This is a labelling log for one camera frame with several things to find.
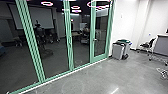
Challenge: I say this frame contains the black mesh office chair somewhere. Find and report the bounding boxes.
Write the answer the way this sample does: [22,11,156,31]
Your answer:
[138,37,158,61]

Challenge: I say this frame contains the green framed glass door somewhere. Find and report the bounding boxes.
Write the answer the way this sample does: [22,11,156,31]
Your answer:
[0,0,116,94]

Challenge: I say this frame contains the grey rectangular trash bin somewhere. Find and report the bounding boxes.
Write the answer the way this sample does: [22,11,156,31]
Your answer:
[111,41,126,61]

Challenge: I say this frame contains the grey desk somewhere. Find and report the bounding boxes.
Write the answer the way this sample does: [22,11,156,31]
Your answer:
[154,33,168,57]

